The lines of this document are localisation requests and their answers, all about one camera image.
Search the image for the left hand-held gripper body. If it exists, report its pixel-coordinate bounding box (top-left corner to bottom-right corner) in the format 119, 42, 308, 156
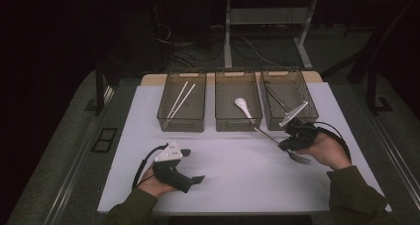
151, 140, 194, 194

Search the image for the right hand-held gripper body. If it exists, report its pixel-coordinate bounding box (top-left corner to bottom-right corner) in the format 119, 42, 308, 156
278, 100, 321, 153

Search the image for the metal fork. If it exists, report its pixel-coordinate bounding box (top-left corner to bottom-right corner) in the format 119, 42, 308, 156
253, 126, 312, 166

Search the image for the transparent grey plastic bin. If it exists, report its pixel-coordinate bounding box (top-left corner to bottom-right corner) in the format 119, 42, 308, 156
157, 70, 207, 133
214, 69, 263, 133
261, 68, 320, 132

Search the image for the metal knife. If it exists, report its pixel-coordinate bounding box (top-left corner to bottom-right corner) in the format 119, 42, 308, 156
264, 85, 289, 114

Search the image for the white chopstick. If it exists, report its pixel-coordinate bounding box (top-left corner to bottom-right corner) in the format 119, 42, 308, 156
162, 83, 196, 130
165, 80, 189, 120

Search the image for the white spoon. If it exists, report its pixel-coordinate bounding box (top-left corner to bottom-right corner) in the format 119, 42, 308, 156
234, 97, 258, 124

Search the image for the person's left hand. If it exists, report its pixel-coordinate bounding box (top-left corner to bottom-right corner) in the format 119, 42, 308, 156
138, 167, 178, 198

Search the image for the black metal stand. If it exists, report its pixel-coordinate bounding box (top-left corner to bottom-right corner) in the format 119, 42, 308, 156
83, 57, 115, 117
365, 62, 394, 115

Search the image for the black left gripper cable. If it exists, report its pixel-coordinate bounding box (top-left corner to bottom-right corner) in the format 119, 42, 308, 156
132, 143, 169, 191

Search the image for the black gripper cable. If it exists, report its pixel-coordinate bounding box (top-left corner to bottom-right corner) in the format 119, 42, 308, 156
132, 143, 169, 191
313, 120, 353, 161

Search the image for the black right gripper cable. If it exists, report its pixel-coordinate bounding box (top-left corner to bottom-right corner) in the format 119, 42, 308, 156
313, 120, 353, 161

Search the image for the white floor cable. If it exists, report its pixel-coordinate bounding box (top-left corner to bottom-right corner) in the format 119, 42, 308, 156
241, 36, 284, 68

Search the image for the black floor cable bundle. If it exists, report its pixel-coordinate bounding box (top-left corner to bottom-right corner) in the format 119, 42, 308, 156
155, 20, 226, 70

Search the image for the white metal desk frame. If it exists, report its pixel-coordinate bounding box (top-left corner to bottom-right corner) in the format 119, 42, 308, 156
223, 0, 320, 70

